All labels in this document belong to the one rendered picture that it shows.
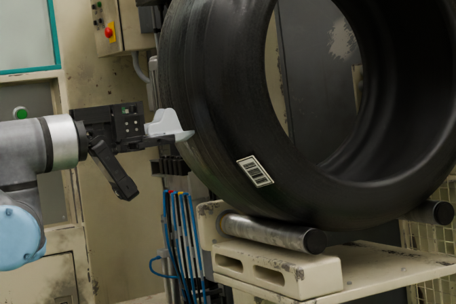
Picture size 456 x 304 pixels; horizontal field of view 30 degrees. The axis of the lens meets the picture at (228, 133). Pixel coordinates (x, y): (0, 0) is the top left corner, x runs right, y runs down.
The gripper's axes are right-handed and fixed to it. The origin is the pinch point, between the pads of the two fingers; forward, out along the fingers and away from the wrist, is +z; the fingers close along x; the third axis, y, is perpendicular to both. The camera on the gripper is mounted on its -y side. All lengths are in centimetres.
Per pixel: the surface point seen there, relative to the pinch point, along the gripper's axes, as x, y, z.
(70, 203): 64, -15, -5
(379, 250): 11, -30, 45
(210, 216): 22.8, -18.0, 12.5
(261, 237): 4.4, -20.7, 14.1
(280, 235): -3.1, -19.6, 14.2
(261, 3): -12.6, 20.7, 10.7
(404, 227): 26, -30, 63
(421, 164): -13.0, -10.2, 38.9
